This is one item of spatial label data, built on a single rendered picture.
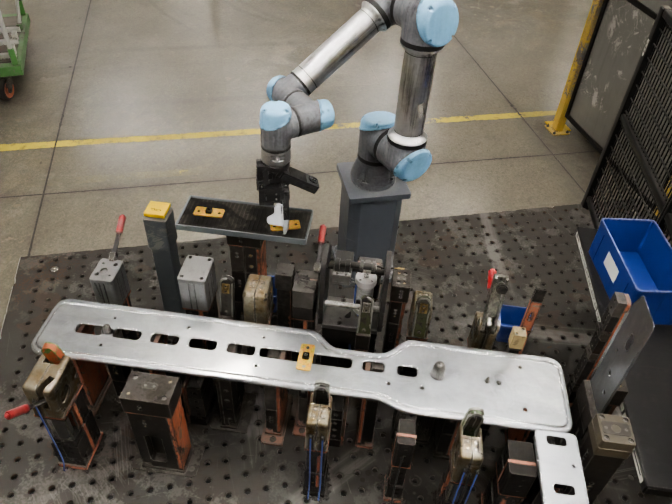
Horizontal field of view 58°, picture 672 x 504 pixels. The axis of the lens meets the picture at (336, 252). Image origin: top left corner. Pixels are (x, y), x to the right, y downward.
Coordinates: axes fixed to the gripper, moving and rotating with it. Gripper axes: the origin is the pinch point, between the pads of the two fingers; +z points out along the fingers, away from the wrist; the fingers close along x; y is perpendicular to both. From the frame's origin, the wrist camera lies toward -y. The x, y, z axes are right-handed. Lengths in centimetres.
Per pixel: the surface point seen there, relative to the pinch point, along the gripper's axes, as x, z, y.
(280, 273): 12.5, 8.3, 2.9
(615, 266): 25, 6, -90
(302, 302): 18.4, 14.5, -2.4
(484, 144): -207, 118, -169
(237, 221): -3.8, 2.1, 12.9
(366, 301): 25.8, 8.7, -18.2
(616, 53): -186, 43, -230
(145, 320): 15.3, 18.2, 39.9
